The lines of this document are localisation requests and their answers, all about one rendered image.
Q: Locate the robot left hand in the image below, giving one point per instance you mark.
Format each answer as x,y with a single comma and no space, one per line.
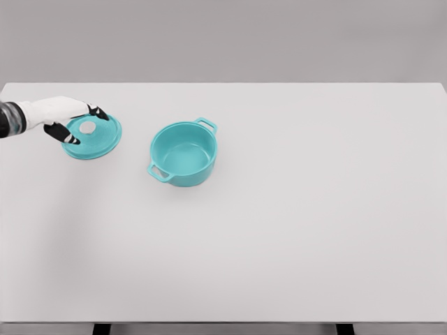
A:
59,108

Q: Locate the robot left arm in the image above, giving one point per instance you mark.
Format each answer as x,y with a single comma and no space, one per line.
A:
14,118

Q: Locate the teal pot lid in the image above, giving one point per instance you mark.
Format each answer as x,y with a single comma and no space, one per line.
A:
99,137

